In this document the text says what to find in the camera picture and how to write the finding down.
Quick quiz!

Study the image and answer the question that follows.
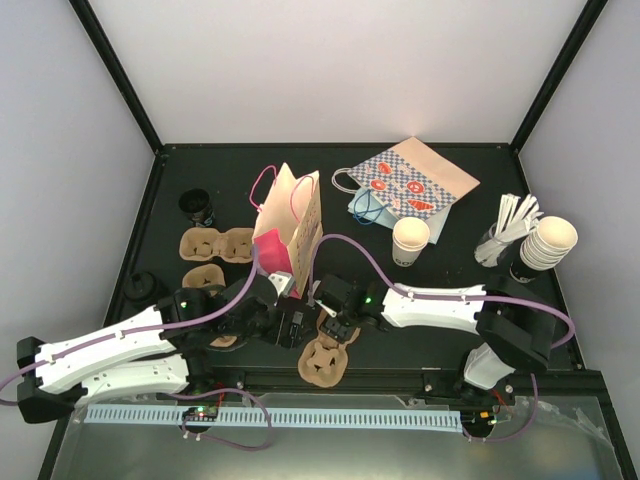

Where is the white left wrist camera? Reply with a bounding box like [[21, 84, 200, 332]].
[[268, 271, 295, 298]]

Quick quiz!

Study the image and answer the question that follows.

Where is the tall white paper cup stack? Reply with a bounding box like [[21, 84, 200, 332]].
[[520, 216, 578, 271]]

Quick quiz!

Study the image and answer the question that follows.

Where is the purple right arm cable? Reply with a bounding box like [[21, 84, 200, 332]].
[[305, 235, 577, 351]]

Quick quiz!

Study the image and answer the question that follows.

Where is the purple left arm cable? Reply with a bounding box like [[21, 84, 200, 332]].
[[0, 245, 271, 401]]

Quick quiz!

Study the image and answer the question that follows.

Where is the cream pink Cakes paper bag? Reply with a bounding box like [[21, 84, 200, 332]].
[[249, 164, 323, 298]]

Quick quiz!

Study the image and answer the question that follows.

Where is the white slotted cable rail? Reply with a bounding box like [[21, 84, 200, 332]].
[[84, 404, 462, 433]]

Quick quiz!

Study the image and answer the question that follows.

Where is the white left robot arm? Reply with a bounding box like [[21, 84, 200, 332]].
[[17, 272, 294, 424]]

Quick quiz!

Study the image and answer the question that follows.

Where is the light blue paper bag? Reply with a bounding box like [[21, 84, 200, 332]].
[[347, 188, 397, 229]]

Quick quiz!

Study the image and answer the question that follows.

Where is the blue checkered bakery paper bag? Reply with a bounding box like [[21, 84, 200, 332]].
[[332, 137, 480, 221]]

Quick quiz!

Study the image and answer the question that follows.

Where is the black open coffee cup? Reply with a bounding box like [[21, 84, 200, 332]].
[[178, 188, 215, 228]]

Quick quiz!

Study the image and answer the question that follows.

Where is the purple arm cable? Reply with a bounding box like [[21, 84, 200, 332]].
[[0, 245, 271, 401], [305, 235, 577, 351]]

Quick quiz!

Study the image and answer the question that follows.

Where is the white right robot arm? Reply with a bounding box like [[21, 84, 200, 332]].
[[311, 275, 556, 403]]

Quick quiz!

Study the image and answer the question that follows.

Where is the black coffee cup with lid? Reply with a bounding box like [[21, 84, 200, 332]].
[[123, 272, 158, 302]]

